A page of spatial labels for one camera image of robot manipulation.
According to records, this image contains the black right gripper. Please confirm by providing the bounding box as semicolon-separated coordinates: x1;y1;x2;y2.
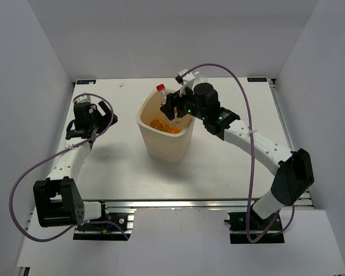
160;83;207;121

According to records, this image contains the clear bottle red cap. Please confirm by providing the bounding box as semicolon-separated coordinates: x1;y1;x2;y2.
156;83;182;126

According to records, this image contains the orange juice bottle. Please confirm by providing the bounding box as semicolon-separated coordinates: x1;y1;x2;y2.
167;127;181;134
149;119;169;132

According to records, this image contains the clear bottle blue label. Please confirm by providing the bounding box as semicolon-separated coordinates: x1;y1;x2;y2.
193;71;208;86

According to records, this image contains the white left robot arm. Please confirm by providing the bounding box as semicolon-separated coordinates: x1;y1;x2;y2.
33;97;117;229

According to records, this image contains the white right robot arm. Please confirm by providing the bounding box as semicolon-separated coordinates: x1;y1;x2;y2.
160;83;315;229

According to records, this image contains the cream plastic bin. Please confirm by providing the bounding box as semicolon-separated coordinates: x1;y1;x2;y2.
136;90;195;162

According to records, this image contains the left blue table label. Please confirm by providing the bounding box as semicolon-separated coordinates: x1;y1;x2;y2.
76;80;96;85

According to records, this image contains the blue table label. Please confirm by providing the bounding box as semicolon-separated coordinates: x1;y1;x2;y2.
247;77;267;82
76;80;96;85

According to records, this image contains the right blue table label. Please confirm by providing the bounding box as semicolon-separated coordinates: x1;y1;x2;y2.
247;77;267;82

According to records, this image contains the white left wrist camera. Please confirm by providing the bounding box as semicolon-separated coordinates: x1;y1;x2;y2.
72;94;91;105

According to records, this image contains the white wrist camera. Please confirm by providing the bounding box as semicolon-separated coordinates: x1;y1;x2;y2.
72;94;91;105
175;69;196;97

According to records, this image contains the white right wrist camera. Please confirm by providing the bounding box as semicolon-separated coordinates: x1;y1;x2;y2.
175;69;196;97

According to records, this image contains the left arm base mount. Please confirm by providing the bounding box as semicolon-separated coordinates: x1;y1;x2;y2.
73;201;136;241

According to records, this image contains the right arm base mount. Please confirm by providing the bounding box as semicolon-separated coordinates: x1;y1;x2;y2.
223;211;286;244

